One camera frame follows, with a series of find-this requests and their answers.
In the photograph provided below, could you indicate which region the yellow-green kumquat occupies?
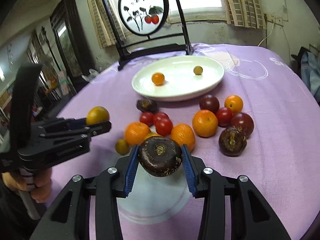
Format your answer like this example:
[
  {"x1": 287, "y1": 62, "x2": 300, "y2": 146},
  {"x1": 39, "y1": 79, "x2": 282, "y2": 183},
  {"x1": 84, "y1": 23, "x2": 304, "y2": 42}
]
[{"x1": 86, "y1": 106, "x2": 110, "y2": 125}]

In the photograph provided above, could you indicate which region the white oval plate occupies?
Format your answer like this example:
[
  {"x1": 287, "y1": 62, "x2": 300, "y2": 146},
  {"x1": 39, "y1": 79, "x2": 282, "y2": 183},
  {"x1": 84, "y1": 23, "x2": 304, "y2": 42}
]
[{"x1": 131, "y1": 56, "x2": 225, "y2": 102}]

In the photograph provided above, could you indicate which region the person's left hand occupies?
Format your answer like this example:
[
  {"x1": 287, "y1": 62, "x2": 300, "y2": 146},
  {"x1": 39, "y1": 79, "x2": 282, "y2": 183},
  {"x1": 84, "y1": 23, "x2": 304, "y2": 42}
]
[{"x1": 2, "y1": 168, "x2": 52, "y2": 203}]

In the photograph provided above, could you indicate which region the dark purple plum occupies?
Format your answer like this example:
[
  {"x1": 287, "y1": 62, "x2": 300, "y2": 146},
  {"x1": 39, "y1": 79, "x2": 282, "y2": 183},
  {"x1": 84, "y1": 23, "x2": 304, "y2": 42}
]
[
  {"x1": 199, "y1": 94, "x2": 220, "y2": 113},
  {"x1": 231, "y1": 112, "x2": 254, "y2": 137}
]

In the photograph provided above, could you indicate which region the round painted screen ornament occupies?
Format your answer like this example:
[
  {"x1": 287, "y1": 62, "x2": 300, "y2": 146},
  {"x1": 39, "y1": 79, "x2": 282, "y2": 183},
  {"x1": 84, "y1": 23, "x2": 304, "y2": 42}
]
[{"x1": 102, "y1": 0, "x2": 194, "y2": 71}]

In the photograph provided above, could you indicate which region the dark wooden cabinet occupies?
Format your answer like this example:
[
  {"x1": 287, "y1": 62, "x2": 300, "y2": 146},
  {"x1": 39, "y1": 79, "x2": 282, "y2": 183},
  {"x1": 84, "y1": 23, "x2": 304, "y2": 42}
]
[{"x1": 49, "y1": 0, "x2": 94, "y2": 79}]

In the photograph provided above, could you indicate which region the blue clothes pile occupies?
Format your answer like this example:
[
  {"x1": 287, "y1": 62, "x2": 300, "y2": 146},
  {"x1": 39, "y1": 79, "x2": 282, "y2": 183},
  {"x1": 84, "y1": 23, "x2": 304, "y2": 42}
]
[{"x1": 291, "y1": 47, "x2": 319, "y2": 103}]

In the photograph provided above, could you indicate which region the beige checked curtain left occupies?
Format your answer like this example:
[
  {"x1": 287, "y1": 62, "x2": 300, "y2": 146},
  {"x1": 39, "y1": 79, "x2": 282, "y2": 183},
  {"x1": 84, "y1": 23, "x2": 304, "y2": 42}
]
[{"x1": 87, "y1": 0, "x2": 126, "y2": 49}]

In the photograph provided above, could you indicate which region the beige checked curtain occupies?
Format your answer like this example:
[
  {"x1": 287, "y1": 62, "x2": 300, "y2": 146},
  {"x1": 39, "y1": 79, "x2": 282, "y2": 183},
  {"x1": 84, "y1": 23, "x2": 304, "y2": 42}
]
[
  {"x1": 87, "y1": 0, "x2": 126, "y2": 49},
  {"x1": 223, "y1": 0, "x2": 266, "y2": 30}
]

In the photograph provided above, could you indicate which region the white plastic bag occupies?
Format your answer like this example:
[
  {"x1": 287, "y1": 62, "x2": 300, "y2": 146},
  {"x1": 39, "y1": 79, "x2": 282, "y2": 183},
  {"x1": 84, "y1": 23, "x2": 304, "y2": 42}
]
[{"x1": 81, "y1": 69, "x2": 99, "y2": 82}]

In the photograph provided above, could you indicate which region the small green kumquat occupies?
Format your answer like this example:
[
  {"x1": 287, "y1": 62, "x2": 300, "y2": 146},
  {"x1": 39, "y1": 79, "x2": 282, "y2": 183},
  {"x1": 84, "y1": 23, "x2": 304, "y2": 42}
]
[
  {"x1": 193, "y1": 66, "x2": 203, "y2": 75},
  {"x1": 115, "y1": 139, "x2": 130, "y2": 155}
]

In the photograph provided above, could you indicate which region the white power cable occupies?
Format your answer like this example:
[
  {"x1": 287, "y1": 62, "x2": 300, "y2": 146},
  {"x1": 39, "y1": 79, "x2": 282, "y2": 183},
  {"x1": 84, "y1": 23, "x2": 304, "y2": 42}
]
[{"x1": 257, "y1": 17, "x2": 277, "y2": 48}]

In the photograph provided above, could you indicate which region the orange mandarin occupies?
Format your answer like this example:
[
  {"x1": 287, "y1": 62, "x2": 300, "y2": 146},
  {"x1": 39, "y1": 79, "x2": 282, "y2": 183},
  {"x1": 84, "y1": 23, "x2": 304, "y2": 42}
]
[
  {"x1": 192, "y1": 110, "x2": 218, "y2": 138},
  {"x1": 124, "y1": 122, "x2": 151, "y2": 146},
  {"x1": 170, "y1": 124, "x2": 196, "y2": 152}
]

